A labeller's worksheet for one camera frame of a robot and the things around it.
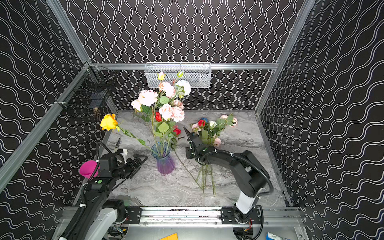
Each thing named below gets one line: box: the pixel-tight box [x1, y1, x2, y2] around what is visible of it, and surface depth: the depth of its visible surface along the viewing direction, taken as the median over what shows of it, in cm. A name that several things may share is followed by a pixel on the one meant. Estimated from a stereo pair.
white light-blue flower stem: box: [166, 70, 191, 155], surface depth 67 cm
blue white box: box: [266, 232, 292, 240], surface depth 69 cm
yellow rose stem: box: [100, 113, 159, 156], surface depth 62 cm
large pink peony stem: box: [138, 89, 161, 156], surface depth 59 cm
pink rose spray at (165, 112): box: [158, 104, 172, 155], surface depth 61 cm
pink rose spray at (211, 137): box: [201, 113, 238, 148], surface depth 105 cm
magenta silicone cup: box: [79, 160, 100, 179], surface depth 77 cm
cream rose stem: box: [131, 99, 160, 155], surface depth 63 cm
